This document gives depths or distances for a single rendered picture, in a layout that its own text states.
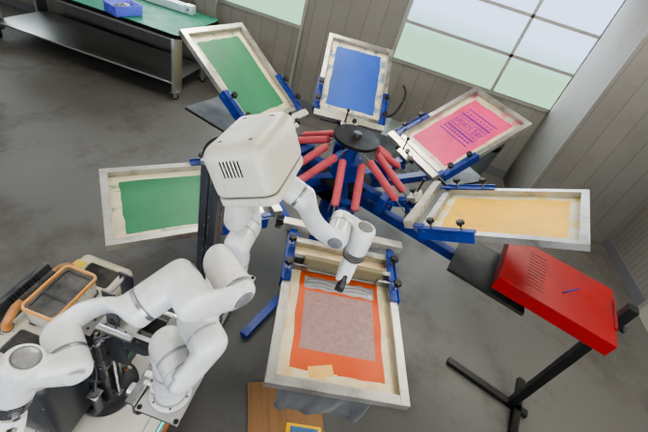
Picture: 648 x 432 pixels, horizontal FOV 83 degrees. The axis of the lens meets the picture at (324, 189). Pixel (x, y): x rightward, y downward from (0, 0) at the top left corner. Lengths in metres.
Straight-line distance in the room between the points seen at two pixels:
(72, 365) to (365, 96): 2.77
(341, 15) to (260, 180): 4.47
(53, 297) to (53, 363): 0.89
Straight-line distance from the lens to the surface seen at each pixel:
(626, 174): 5.24
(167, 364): 1.10
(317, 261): 1.86
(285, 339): 1.71
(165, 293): 0.89
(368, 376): 1.74
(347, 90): 3.22
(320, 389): 1.61
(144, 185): 2.31
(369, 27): 5.10
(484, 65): 5.18
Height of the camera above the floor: 2.43
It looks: 37 degrees down
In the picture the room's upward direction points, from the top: 18 degrees clockwise
